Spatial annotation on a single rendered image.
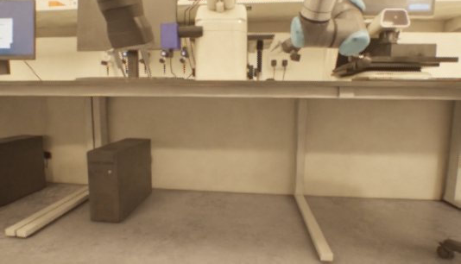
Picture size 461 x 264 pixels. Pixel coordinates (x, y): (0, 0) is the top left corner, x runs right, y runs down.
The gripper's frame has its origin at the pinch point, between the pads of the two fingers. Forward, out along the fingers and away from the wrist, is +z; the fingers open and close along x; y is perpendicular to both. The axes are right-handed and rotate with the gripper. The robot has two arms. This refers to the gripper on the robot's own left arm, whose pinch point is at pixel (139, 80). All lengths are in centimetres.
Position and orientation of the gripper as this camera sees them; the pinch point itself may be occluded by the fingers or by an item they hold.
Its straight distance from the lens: 49.7
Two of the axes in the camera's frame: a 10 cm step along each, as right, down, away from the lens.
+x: -9.8, 0.9, 1.5
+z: 1.5, 8.7, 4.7
